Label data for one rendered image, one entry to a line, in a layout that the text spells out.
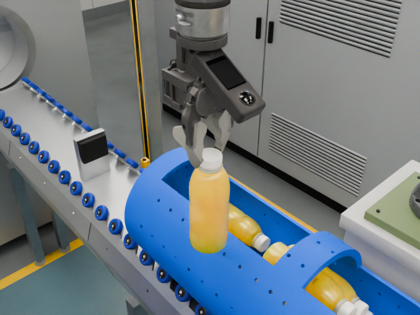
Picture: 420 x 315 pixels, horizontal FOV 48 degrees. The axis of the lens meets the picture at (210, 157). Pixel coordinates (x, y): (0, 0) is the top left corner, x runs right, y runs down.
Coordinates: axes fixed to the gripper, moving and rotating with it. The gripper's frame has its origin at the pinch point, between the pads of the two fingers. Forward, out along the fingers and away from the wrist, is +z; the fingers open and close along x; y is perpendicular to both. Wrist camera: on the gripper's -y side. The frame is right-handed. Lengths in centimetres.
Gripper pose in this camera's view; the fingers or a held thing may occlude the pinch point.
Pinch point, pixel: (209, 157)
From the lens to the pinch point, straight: 76.2
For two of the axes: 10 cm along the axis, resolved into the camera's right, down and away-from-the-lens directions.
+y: -6.8, -4.3, 6.0
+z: -0.2, 8.2, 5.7
